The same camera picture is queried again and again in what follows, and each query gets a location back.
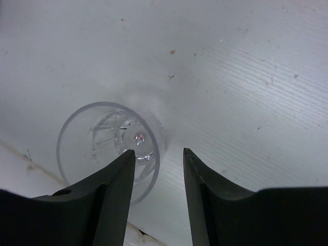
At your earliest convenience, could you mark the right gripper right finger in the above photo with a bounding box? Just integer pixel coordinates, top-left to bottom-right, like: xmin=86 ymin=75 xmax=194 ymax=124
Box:
xmin=183 ymin=148 xmax=327 ymax=245

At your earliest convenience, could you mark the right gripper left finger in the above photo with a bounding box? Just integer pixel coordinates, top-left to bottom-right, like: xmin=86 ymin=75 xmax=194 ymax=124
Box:
xmin=1 ymin=150 xmax=135 ymax=245

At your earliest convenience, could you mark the clear plastic cup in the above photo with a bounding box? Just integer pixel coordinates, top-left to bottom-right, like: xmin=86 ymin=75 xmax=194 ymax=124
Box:
xmin=56 ymin=101 xmax=168 ymax=206

